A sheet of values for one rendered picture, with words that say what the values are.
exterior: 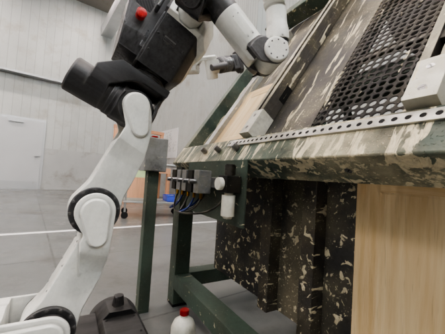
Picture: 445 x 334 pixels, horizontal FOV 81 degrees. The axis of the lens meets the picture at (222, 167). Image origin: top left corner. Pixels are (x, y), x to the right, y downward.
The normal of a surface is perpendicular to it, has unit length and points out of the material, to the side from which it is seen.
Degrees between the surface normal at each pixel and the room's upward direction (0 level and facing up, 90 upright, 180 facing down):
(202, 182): 90
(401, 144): 56
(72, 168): 90
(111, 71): 90
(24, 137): 90
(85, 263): 115
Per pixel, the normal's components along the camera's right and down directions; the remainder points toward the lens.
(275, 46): 0.19, -0.03
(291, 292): -0.86, -0.07
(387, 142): -0.68, -0.61
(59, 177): 0.60, 0.00
